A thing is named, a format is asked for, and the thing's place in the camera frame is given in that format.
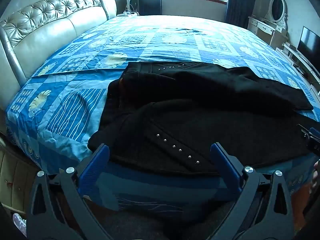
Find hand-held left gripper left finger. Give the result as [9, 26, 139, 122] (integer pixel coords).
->
[26, 144, 119, 240]

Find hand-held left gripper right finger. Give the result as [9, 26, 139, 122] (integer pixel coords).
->
[210, 142, 297, 240]

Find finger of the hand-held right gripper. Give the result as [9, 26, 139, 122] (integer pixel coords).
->
[297, 124, 313, 140]

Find black studded pants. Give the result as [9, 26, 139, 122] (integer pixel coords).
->
[87, 61, 320, 177]

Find person's right hand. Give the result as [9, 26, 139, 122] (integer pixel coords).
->
[310, 160, 320, 195]

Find blue patterned bedsheet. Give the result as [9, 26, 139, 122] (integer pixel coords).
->
[5, 15, 320, 213]

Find white television stand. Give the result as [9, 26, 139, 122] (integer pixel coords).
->
[282, 42, 320, 98]

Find person's dark clothing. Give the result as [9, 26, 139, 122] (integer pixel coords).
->
[117, 202, 228, 240]

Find beige nightstand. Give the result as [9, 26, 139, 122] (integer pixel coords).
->
[0, 140, 33, 215]

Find black flat television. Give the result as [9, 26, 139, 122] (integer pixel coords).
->
[296, 26, 320, 67]

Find white dressing table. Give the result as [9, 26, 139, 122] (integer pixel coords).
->
[247, 16, 288, 50]

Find white oval vanity mirror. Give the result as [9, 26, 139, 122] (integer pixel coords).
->
[264, 0, 288, 29]

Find beige tufted leather headboard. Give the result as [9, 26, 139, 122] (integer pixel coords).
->
[0, 0, 117, 110]

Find white box fan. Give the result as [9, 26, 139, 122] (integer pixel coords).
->
[126, 0, 138, 14]

